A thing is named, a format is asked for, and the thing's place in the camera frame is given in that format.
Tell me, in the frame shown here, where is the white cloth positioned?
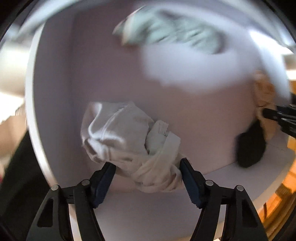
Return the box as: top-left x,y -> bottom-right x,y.
81,101 -> 182,193

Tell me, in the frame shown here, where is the light green cloth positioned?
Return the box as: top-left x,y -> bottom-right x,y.
112,6 -> 223,54

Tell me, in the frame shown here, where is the black soft item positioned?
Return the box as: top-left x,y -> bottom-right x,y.
235,120 -> 266,168

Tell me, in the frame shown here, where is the beige cloth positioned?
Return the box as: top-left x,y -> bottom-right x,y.
253,70 -> 278,142

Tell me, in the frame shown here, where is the white open drawer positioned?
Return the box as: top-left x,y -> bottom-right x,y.
24,0 -> 296,241

